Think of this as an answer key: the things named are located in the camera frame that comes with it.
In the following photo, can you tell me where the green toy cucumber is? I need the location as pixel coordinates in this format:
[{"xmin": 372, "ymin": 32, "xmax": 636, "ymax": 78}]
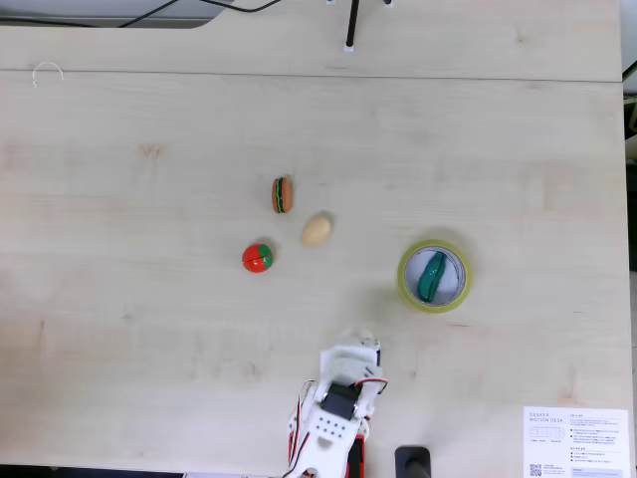
[{"xmin": 416, "ymin": 251, "xmax": 448, "ymax": 302}]

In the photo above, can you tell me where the yellow packing tape roll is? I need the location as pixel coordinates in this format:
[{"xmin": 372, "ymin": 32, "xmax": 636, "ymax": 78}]
[{"xmin": 396, "ymin": 239, "xmax": 474, "ymax": 315}]

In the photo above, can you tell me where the red table clamp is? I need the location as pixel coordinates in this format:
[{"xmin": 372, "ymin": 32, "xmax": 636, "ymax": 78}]
[{"xmin": 347, "ymin": 435, "xmax": 368, "ymax": 478}]

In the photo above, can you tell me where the beige toy egg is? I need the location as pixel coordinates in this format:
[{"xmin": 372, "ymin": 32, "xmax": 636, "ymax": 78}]
[{"xmin": 300, "ymin": 212, "xmax": 333, "ymax": 248}]

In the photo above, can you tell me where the black stand pole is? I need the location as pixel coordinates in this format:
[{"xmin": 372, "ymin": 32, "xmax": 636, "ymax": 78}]
[{"xmin": 395, "ymin": 446, "xmax": 433, "ymax": 478}]

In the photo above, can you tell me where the red toy tomato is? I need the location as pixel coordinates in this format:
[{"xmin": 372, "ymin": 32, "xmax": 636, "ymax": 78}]
[{"xmin": 241, "ymin": 242, "xmax": 275, "ymax": 275}]

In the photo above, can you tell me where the toy hamburger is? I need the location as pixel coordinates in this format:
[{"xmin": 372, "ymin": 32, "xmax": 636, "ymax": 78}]
[{"xmin": 271, "ymin": 176, "xmax": 295, "ymax": 215}]

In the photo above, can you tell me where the white printed paper sheet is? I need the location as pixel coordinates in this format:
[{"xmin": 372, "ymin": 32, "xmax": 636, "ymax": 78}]
[{"xmin": 523, "ymin": 406, "xmax": 629, "ymax": 478}]

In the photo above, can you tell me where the black tripod leg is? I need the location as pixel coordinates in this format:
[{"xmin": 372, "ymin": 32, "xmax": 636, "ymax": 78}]
[{"xmin": 343, "ymin": 0, "xmax": 362, "ymax": 53}]

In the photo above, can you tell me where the black cable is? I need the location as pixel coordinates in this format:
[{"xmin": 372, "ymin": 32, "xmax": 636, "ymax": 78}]
[{"xmin": 0, "ymin": 0, "xmax": 281, "ymax": 29}]

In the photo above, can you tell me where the thin white wire loop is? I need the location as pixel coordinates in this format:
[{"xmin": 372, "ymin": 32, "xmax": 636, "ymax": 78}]
[{"xmin": 31, "ymin": 61, "xmax": 66, "ymax": 90}]

